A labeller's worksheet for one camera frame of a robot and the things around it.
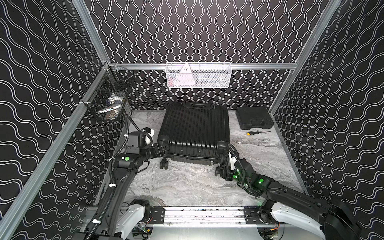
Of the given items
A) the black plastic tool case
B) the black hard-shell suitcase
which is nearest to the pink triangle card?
the black hard-shell suitcase

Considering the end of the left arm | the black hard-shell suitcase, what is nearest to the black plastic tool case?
the black hard-shell suitcase

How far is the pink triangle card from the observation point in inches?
35.3

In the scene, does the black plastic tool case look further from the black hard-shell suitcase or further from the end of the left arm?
the end of the left arm

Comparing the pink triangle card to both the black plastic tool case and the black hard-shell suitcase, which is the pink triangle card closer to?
the black hard-shell suitcase
